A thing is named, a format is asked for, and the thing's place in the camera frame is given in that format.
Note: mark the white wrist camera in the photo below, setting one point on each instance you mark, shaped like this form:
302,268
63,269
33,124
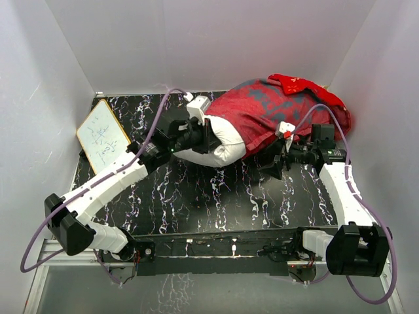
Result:
285,130
197,107

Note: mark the red patterned pillowcase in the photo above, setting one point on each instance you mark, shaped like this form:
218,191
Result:
255,107

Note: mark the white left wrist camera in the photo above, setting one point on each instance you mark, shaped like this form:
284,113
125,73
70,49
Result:
197,107

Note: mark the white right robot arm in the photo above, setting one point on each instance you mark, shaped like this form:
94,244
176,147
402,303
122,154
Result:
322,139

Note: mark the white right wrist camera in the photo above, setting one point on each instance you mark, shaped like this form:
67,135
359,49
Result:
285,130

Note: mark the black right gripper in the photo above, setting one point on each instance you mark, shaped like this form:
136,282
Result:
274,169

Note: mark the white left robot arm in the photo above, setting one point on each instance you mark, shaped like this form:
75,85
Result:
70,217

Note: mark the aluminium frame rail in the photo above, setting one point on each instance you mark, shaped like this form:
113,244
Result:
389,284

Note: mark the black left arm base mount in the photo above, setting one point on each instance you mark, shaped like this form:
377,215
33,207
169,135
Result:
144,252

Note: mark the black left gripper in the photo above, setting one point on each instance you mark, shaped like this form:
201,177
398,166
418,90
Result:
209,139

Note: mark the white pillow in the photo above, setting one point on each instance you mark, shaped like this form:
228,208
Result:
231,149

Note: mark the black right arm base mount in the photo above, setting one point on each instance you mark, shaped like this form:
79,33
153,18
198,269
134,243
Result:
284,251

